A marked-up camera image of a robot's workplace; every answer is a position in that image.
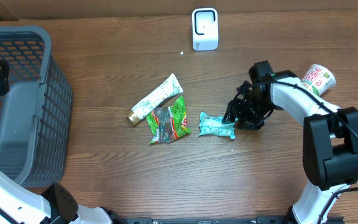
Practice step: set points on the green snack packet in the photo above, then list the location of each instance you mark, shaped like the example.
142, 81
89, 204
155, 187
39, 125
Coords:
168, 124

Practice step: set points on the cup noodles container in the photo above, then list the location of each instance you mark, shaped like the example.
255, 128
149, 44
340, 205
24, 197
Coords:
318, 79

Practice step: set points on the white tube gold cap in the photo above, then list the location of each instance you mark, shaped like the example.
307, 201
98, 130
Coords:
168, 89

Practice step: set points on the teal white pouch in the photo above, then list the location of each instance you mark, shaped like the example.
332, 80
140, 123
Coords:
213, 125

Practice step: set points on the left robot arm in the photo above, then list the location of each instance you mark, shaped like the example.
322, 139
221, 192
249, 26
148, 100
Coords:
51, 204

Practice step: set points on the grey plastic mesh basket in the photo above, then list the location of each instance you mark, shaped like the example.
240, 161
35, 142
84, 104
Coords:
35, 114

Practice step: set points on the white barcode scanner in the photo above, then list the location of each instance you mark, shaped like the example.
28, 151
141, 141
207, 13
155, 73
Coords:
205, 29

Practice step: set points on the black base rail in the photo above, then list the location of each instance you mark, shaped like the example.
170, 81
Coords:
204, 221

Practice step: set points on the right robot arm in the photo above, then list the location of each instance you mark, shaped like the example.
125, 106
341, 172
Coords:
330, 138

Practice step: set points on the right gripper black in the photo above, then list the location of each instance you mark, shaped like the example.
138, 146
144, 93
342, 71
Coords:
235, 109

